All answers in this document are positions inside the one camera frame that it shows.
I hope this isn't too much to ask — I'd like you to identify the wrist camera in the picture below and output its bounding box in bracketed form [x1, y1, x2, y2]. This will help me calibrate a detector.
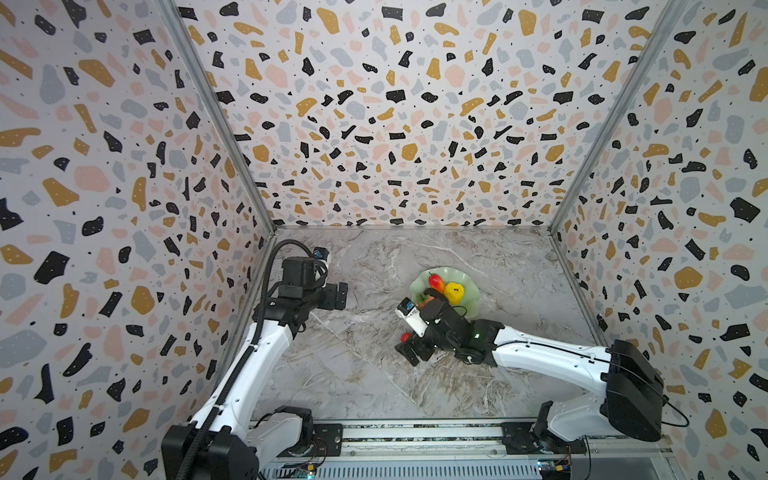
[313, 247, 330, 264]
[396, 298, 428, 337]

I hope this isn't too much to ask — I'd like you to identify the light green wavy fruit bowl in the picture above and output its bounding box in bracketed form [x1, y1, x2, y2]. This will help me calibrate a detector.
[409, 267, 482, 319]

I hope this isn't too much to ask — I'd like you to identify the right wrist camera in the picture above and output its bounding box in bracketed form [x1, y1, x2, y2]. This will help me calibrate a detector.
[396, 298, 428, 337]

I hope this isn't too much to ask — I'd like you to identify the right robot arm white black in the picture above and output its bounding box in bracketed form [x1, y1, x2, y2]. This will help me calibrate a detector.
[395, 297, 666, 454]

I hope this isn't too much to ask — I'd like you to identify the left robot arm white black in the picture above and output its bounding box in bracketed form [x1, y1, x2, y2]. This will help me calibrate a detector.
[161, 248, 348, 479]

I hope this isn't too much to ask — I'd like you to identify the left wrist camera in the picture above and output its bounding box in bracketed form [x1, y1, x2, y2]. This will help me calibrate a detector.
[313, 247, 330, 264]

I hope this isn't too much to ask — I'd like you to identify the black corrugated cable conduit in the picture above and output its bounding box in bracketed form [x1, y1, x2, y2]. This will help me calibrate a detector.
[173, 238, 316, 480]

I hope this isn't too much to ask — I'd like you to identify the orange yellow fake mango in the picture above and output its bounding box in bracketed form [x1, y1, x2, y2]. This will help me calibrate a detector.
[418, 296, 434, 310]

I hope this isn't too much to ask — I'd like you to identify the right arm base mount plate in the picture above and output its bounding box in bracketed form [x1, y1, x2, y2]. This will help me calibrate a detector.
[501, 421, 587, 455]

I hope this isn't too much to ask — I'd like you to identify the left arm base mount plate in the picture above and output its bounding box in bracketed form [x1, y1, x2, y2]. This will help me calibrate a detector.
[277, 422, 344, 459]

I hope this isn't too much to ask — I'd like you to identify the red fake strawberry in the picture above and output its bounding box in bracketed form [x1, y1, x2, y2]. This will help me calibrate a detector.
[428, 273, 445, 294]

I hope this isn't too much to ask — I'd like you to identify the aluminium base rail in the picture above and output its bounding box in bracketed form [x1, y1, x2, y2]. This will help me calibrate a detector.
[259, 418, 684, 479]

